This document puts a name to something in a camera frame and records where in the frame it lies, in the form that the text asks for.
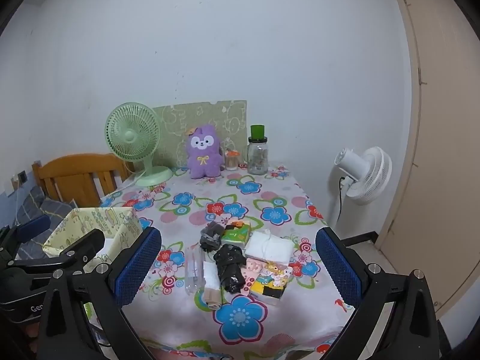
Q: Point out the clear glass mug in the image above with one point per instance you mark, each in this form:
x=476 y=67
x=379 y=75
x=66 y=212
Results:
x=244 y=157

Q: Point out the cotton swab jar orange lid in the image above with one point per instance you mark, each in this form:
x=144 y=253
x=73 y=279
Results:
x=232 y=161

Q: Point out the purple plush toy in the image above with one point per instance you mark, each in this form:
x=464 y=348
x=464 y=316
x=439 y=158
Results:
x=204 y=157

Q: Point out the white standing fan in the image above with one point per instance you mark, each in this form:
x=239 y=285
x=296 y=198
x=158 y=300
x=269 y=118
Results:
x=369 y=176

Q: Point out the green tissue pack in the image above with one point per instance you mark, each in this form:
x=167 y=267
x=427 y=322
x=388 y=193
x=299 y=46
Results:
x=237 y=235

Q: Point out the clear glass jar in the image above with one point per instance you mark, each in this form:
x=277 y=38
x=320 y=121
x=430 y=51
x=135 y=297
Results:
x=258 y=159

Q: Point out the beige cloth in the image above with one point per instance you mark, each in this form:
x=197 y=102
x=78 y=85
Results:
x=214 y=298

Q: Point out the green desk fan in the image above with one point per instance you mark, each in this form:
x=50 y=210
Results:
x=129 y=135

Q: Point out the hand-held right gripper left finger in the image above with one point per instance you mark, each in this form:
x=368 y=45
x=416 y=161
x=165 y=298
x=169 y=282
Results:
x=138 y=268

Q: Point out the yellow patterned fabric storage box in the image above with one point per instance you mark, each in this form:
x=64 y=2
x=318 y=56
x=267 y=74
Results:
x=112 y=223

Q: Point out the beige door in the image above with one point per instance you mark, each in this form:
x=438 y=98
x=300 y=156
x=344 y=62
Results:
x=442 y=120

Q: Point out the grey plaid bedding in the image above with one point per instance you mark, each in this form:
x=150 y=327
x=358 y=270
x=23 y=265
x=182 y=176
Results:
x=37 y=204

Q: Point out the white cloth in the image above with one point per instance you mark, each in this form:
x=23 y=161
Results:
x=211 y=273

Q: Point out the green cup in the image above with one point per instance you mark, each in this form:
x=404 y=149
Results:
x=258 y=132

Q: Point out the white towel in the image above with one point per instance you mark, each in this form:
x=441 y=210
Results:
x=270 y=246

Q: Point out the pink soft pack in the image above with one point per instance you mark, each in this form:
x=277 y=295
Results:
x=253 y=268

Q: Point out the black plastic bag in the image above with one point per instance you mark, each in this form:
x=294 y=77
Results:
x=230 y=270

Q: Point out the clear plastic bottle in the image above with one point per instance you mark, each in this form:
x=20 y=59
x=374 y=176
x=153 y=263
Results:
x=194 y=270

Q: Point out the green patterned board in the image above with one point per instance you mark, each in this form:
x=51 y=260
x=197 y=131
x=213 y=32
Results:
x=210 y=116

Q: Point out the cartoon print tissue pack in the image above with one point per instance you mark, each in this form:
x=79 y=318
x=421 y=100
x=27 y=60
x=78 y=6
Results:
x=270 y=283

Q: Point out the grey sock bundle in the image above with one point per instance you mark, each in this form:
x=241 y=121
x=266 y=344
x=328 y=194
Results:
x=210 y=236

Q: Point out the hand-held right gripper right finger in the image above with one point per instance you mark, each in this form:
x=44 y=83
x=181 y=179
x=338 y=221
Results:
x=338 y=268

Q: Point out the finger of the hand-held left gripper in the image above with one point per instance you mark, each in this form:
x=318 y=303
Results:
x=87 y=243
x=33 y=228

